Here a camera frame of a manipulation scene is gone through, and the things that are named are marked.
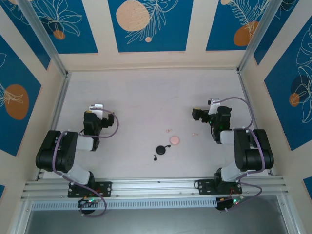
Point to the pink earbud charging case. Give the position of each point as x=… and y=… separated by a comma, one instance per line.
x=175, y=140

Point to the black earbud charging case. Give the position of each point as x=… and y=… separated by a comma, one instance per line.
x=161, y=150

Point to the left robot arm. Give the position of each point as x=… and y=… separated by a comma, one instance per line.
x=48, y=151

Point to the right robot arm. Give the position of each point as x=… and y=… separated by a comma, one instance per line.
x=256, y=153

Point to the blue panel white lily drawing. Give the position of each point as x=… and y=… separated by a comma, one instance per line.
x=280, y=109

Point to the blue panel small orange dot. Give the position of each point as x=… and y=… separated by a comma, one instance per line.
x=73, y=36

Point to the blue panel large peach circle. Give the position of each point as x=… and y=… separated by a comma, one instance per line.
x=170, y=36

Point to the blue panel orange circle fern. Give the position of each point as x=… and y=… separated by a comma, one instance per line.
x=219, y=29

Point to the blue panel orange oval flower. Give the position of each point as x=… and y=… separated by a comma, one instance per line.
x=14, y=73

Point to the grey metal sheet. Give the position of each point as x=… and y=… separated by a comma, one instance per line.
x=170, y=221

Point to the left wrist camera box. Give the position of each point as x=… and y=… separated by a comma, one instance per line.
x=97, y=107

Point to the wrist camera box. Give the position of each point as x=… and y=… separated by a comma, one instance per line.
x=97, y=107
x=214, y=103

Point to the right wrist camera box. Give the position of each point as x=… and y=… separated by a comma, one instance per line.
x=214, y=103

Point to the aluminium table side rail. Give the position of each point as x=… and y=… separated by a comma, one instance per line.
x=62, y=97
x=248, y=97

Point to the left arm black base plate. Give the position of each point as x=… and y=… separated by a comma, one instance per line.
x=104, y=189

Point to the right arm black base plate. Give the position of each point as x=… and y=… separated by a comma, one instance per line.
x=204, y=186

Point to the aluminium corner frame post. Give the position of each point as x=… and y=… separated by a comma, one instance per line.
x=46, y=39
x=258, y=36

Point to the aluminium mounting rail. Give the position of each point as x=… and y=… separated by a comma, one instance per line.
x=151, y=187

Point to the blue floral wall panel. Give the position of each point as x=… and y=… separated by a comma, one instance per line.
x=275, y=36
x=2, y=191
x=308, y=185
x=24, y=31

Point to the aluminium front frame leg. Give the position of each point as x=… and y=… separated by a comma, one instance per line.
x=21, y=219
x=288, y=219

